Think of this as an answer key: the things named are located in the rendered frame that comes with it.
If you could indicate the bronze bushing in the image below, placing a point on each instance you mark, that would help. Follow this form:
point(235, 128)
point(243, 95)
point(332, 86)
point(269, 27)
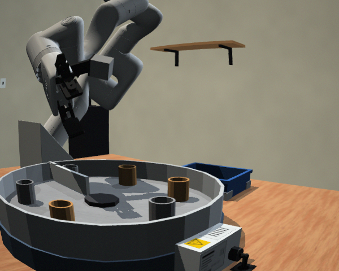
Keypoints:
point(62, 210)
point(127, 175)
point(178, 190)

